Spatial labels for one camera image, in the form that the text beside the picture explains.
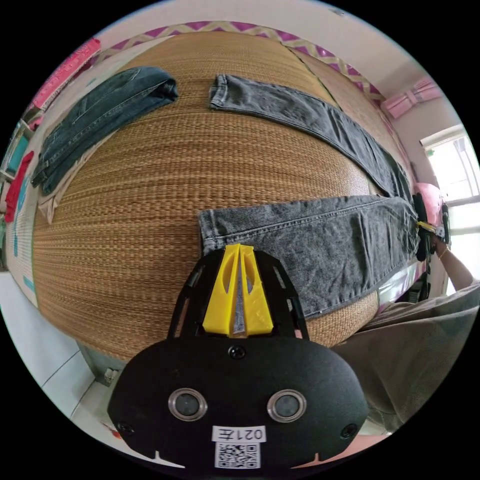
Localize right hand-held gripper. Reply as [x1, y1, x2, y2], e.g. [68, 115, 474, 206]
[411, 192, 438, 263]

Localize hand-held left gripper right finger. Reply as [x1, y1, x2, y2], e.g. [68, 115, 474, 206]
[239, 244, 274, 335]

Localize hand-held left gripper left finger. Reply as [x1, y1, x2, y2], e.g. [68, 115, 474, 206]
[202, 243, 241, 335]

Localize gray jeans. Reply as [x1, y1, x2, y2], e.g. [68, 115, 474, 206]
[197, 73, 422, 320]

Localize person's right forearm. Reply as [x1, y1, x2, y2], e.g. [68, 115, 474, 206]
[437, 247, 475, 298]

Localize person's right hand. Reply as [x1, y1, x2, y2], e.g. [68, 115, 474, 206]
[430, 234, 450, 261]

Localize person's left hand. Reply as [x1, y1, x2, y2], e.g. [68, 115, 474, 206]
[292, 433, 393, 470]

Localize window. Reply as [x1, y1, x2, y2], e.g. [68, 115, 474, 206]
[419, 124, 480, 235]

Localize bed with woven mat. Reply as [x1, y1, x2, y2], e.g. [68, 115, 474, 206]
[2, 20, 418, 362]

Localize person's body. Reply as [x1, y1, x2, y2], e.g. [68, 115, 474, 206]
[329, 279, 480, 436]

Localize pile of clothes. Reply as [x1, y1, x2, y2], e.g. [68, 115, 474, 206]
[31, 66, 180, 226]

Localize red garment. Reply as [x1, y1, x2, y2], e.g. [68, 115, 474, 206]
[4, 151, 35, 223]

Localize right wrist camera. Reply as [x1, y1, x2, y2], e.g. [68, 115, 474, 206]
[440, 202, 452, 245]

